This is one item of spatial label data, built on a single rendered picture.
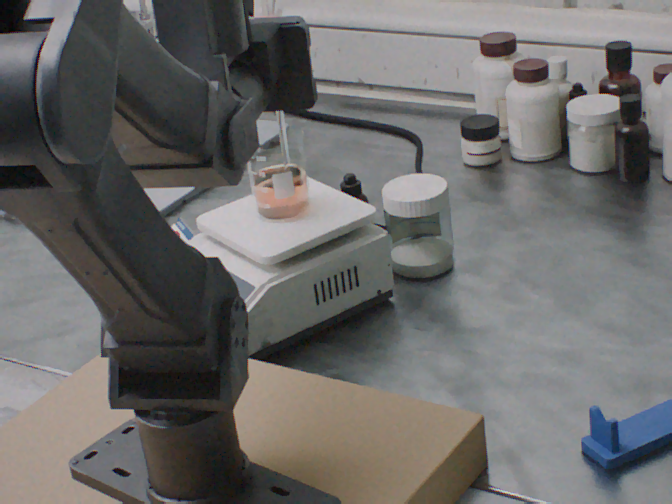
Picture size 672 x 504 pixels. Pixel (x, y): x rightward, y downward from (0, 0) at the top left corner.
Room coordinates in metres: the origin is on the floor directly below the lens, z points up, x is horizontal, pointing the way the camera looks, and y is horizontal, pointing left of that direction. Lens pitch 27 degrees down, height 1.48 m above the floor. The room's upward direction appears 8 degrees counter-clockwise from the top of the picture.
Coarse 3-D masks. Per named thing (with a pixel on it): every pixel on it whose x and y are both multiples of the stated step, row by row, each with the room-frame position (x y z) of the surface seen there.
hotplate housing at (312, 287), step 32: (224, 256) 1.06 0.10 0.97; (320, 256) 1.03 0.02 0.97; (352, 256) 1.04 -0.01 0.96; (384, 256) 1.06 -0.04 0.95; (256, 288) 1.00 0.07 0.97; (288, 288) 1.01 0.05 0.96; (320, 288) 1.02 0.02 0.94; (352, 288) 1.04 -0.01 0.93; (384, 288) 1.06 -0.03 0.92; (256, 320) 0.99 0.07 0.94; (288, 320) 1.00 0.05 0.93; (320, 320) 1.02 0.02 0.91; (256, 352) 0.99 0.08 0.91
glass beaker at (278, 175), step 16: (272, 128) 1.11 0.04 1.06; (288, 128) 1.11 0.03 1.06; (272, 144) 1.06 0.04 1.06; (288, 144) 1.07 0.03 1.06; (256, 160) 1.07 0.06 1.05; (272, 160) 1.06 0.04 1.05; (288, 160) 1.07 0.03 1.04; (304, 160) 1.08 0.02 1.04; (256, 176) 1.07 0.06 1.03; (272, 176) 1.06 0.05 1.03; (288, 176) 1.07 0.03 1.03; (304, 176) 1.08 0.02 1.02; (256, 192) 1.07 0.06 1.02; (272, 192) 1.07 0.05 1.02; (288, 192) 1.07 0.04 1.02; (304, 192) 1.07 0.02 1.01; (256, 208) 1.08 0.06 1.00; (272, 208) 1.07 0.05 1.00; (288, 208) 1.06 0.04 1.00; (304, 208) 1.07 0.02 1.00
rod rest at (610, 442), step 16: (592, 416) 0.80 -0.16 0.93; (640, 416) 0.82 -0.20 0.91; (656, 416) 0.82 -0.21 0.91; (592, 432) 0.80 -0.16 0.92; (608, 432) 0.78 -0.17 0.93; (624, 432) 0.81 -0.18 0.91; (640, 432) 0.80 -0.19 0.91; (656, 432) 0.80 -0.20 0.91; (592, 448) 0.79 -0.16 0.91; (608, 448) 0.79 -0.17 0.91; (624, 448) 0.79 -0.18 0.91; (640, 448) 0.79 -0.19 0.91; (656, 448) 0.79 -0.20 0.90; (608, 464) 0.78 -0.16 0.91; (624, 464) 0.78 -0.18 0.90
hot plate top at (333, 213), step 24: (312, 192) 1.12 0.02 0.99; (336, 192) 1.11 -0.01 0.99; (216, 216) 1.10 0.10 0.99; (240, 216) 1.09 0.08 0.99; (312, 216) 1.07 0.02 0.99; (336, 216) 1.06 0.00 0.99; (360, 216) 1.06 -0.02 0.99; (240, 240) 1.04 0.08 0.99; (264, 240) 1.04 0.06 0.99; (288, 240) 1.03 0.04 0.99; (312, 240) 1.03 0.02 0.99; (264, 264) 1.01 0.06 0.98
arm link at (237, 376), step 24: (240, 312) 0.77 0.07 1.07; (240, 336) 0.76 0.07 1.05; (240, 360) 0.75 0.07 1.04; (120, 384) 0.75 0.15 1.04; (144, 384) 0.76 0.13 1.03; (168, 384) 0.76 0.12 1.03; (192, 384) 0.75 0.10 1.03; (216, 384) 0.75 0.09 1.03; (240, 384) 0.75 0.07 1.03; (120, 408) 0.75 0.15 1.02; (144, 408) 0.74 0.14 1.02; (168, 408) 0.74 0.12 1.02; (192, 408) 0.73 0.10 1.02; (216, 408) 0.73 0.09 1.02
